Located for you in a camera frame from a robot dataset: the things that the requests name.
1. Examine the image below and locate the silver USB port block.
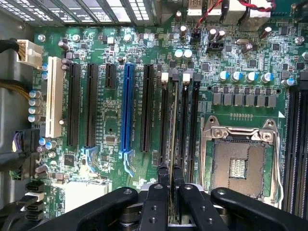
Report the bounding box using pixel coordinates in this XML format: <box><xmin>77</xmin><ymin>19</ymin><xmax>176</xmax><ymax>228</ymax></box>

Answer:
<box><xmin>186</xmin><ymin>0</ymin><xmax>224</xmax><ymax>16</ymax></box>

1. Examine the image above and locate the short black expansion slot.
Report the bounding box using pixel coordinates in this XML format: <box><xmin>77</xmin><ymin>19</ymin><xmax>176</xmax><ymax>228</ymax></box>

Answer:
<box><xmin>104</xmin><ymin>64</ymin><xmax>117</xmax><ymax>89</ymax></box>

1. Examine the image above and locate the white PCI expansion slot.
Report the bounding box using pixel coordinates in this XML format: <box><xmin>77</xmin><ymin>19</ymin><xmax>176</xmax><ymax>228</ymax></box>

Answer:
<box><xmin>45</xmin><ymin>56</ymin><xmax>65</xmax><ymax>138</ymax></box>

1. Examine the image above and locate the black round cable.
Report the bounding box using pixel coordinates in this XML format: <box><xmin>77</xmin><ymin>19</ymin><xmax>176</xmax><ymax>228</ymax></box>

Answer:
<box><xmin>0</xmin><ymin>194</ymin><xmax>33</xmax><ymax>231</ymax></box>

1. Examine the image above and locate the black four pin header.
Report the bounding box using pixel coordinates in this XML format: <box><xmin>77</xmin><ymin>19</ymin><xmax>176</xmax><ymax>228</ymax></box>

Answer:
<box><xmin>206</xmin><ymin>41</ymin><xmax>225</xmax><ymax>53</ymax></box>

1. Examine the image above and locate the white power connector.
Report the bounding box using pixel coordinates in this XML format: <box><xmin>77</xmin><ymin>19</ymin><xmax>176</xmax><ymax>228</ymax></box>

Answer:
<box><xmin>16</xmin><ymin>39</ymin><xmax>44</xmax><ymax>71</ymax></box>

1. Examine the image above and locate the metal CPU socket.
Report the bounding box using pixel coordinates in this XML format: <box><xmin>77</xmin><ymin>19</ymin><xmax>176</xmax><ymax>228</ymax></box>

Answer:
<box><xmin>201</xmin><ymin>115</ymin><xmax>284</xmax><ymax>209</ymax></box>

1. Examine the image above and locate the small black fan connector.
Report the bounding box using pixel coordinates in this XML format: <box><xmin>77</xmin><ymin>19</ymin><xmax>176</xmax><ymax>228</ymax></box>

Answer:
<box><xmin>191</xmin><ymin>27</ymin><xmax>202</xmax><ymax>44</ymax></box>

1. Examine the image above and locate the silver chipset heat sink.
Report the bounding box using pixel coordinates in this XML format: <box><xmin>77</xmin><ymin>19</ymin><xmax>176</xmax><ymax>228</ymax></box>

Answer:
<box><xmin>64</xmin><ymin>181</ymin><xmax>109</xmax><ymax>213</ymax></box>

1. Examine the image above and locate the yellow and black wire bundle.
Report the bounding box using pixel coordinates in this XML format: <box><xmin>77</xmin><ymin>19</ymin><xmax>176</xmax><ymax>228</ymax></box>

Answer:
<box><xmin>0</xmin><ymin>80</ymin><xmax>31</xmax><ymax>100</ymax></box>

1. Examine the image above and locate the black SATA port block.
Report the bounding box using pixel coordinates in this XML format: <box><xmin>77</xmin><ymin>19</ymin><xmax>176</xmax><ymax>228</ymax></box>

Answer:
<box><xmin>24</xmin><ymin>180</ymin><xmax>46</xmax><ymax>222</ymax></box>

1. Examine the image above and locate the blue expansion slot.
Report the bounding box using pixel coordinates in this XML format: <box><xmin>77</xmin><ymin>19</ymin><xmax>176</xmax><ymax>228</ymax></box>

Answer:
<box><xmin>119</xmin><ymin>62</ymin><xmax>135</xmax><ymax>153</ymax></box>

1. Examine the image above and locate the green PC motherboard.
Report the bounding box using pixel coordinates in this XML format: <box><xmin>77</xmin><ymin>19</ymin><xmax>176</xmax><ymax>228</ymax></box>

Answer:
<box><xmin>33</xmin><ymin>0</ymin><xmax>308</xmax><ymax>231</ymax></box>

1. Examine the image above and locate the red and black twisted wire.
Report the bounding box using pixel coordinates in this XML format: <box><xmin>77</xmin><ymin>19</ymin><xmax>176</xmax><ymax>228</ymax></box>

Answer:
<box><xmin>239</xmin><ymin>0</ymin><xmax>277</xmax><ymax>12</ymax></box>
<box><xmin>195</xmin><ymin>0</ymin><xmax>224</xmax><ymax>29</ymax></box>

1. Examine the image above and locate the wire locking lever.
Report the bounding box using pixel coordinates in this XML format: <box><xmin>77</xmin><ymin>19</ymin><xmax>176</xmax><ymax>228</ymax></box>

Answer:
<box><xmin>273</xmin><ymin>125</ymin><xmax>284</xmax><ymax>209</ymax></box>

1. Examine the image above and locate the black sleeved power cable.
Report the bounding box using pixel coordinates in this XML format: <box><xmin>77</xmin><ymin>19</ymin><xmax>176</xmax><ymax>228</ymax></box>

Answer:
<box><xmin>0</xmin><ymin>38</ymin><xmax>20</xmax><ymax>55</ymax></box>

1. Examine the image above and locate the silver rear port block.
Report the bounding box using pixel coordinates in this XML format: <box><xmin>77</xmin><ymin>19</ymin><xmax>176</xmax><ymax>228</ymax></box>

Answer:
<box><xmin>228</xmin><ymin>0</ymin><xmax>251</xmax><ymax>24</ymax></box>

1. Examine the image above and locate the long black expansion slot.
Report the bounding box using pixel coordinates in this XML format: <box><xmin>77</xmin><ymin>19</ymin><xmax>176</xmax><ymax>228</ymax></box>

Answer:
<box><xmin>84</xmin><ymin>63</ymin><xmax>100</xmax><ymax>148</ymax></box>
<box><xmin>66</xmin><ymin>63</ymin><xmax>81</xmax><ymax>147</ymax></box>

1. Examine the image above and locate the RAM slot with white latch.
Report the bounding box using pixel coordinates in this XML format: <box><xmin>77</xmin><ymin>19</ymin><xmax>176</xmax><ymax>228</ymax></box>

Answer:
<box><xmin>180</xmin><ymin>73</ymin><xmax>193</xmax><ymax>183</ymax></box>
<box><xmin>158</xmin><ymin>72</ymin><xmax>170</xmax><ymax>169</ymax></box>

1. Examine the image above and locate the black connector with purple wires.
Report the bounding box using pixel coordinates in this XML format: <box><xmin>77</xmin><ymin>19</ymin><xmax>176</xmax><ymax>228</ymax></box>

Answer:
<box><xmin>11</xmin><ymin>128</ymin><xmax>41</xmax><ymax>181</ymax></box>

